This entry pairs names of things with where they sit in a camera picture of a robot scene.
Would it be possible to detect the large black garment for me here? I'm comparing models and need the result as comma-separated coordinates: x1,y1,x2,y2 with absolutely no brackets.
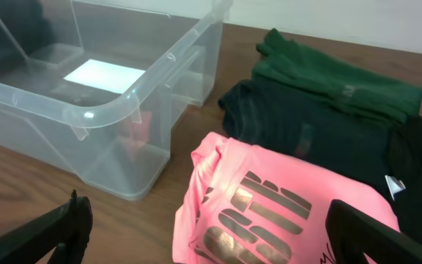
0,0,54,75

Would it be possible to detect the dark navy folded garment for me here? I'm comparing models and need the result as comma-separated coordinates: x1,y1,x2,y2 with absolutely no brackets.
218,79,391,199

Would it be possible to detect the clear plastic storage bin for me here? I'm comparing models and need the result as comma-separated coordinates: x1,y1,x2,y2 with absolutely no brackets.
0,0,232,200

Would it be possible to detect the green folded garment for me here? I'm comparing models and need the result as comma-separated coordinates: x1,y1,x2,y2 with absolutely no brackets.
252,29,422,127

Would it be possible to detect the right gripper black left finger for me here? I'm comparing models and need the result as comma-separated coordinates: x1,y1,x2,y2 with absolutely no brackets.
0,191,93,264

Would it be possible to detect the black folded garment with tag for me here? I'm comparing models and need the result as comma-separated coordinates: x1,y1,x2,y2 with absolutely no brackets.
388,117,422,244

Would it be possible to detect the pink printed t-shirt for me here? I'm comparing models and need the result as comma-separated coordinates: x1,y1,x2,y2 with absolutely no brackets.
172,133,399,263

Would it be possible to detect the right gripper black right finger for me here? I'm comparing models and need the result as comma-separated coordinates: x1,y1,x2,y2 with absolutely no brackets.
325,199,422,264

